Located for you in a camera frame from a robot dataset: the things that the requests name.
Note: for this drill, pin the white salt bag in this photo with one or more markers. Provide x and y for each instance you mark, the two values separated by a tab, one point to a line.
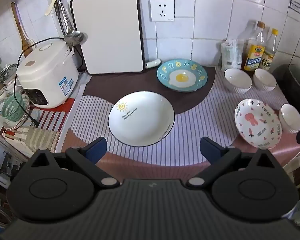
231	55

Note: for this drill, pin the white peeler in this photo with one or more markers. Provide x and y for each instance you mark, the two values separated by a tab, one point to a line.
51	5

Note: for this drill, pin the yellow label cooking wine bottle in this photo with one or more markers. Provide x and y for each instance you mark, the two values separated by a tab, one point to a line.
253	57

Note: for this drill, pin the white plate with sun print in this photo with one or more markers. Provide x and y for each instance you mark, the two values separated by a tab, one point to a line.
142	117

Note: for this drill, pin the pink rabbit print plate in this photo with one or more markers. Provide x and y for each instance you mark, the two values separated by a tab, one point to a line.
257	122

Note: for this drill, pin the white rice cooker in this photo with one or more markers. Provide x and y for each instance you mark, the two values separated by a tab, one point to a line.
47	72

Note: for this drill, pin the steel ladle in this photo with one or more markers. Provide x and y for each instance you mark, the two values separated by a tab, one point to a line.
75	37

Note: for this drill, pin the white ribbed bowl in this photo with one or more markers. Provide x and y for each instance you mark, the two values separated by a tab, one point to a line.
237	78
290	117
265	80

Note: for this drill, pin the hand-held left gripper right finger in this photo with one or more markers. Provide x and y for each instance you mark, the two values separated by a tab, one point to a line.
210	150

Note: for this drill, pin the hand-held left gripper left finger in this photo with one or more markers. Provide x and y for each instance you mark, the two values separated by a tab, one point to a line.
97	150

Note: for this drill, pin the striped table mat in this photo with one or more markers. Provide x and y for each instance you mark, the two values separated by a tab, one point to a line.
195	120

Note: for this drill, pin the white cutting board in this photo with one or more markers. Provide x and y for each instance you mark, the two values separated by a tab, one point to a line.
107	35

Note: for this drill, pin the blue plate with egg print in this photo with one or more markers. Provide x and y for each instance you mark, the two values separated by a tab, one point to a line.
182	77

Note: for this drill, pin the clear plastic bottle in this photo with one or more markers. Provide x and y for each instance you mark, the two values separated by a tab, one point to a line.
245	37

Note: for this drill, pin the green plastic basket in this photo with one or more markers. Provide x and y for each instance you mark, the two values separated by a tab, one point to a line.
12	110

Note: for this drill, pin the small glass pot lid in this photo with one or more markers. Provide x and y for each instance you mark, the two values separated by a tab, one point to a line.
6	75

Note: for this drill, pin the white wall socket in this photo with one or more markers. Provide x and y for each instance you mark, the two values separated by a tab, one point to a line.
162	10

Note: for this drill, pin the red striped cloth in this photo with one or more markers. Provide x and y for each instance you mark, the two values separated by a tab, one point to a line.
52	115

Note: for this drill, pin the black wok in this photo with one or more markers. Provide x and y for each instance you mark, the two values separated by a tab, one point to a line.
282	85

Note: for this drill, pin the white vinegar bottle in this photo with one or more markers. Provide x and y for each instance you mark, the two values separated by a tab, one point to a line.
268	60

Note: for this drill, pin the wall sticker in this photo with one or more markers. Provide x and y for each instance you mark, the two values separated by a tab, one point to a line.
297	7

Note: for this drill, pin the wooden spatula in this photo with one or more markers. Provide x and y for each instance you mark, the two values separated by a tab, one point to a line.
21	30

